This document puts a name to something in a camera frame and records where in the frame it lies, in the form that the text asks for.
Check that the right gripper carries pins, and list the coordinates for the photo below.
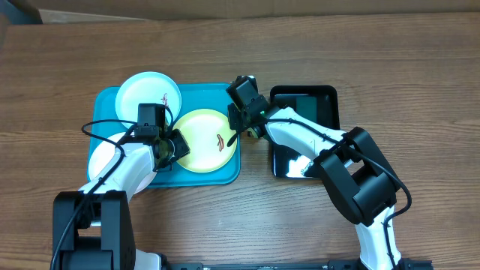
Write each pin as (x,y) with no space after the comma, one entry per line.
(236,124)

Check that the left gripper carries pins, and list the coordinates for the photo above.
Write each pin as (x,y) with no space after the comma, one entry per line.
(182,148)

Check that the yellow-green plate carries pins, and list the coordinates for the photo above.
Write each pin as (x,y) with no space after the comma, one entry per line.
(207,133)

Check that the black plastic tray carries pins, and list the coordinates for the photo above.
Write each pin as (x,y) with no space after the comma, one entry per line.
(289,164)

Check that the green sponge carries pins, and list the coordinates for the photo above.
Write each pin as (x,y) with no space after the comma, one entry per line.
(306,106)

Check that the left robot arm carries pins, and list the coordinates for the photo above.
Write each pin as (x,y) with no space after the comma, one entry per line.
(92,226)

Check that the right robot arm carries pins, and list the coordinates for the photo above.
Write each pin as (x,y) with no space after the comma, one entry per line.
(358,179)

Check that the light blue plate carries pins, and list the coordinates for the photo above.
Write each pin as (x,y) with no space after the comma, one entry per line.
(147,88)

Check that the white plate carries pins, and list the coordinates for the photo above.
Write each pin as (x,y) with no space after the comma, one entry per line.
(101,156)

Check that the cardboard sheet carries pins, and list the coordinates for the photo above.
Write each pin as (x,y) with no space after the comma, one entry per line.
(236,9)

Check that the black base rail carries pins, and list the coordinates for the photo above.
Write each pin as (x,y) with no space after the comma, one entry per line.
(335,264)

